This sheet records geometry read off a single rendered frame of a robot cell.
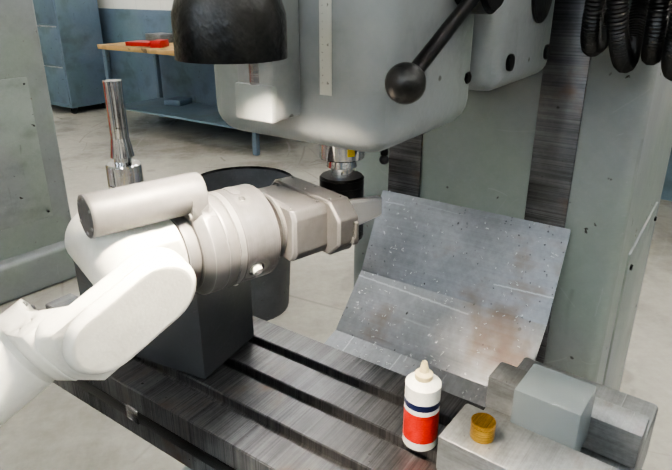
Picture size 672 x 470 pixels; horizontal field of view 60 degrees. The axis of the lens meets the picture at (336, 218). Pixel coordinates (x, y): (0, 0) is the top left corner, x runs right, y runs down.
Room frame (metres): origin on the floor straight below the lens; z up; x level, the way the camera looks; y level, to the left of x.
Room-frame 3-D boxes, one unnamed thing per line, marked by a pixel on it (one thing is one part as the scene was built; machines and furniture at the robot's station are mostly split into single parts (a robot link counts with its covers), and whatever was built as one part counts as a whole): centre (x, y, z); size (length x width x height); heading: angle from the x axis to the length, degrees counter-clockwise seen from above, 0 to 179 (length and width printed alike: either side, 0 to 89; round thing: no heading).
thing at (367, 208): (0.56, -0.03, 1.23); 0.06 x 0.02 x 0.03; 130
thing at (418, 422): (0.54, -0.10, 1.01); 0.04 x 0.04 x 0.11
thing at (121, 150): (0.78, 0.29, 1.27); 0.03 x 0.03 x 0.11
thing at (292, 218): (0.53, 0.06, 1.23); 0.13 x 0.12 x 0.10; 40
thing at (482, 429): (0.43, -0.13, 1.07); 0.02 x 0.02 x 0.02
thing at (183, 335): (0.75, 0.25, 1.05); 0.22 x 0.12 x 0.20; 64
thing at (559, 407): (0.45, -0.20, 1.07); 0.06 x 0.05 x 0.06; 53
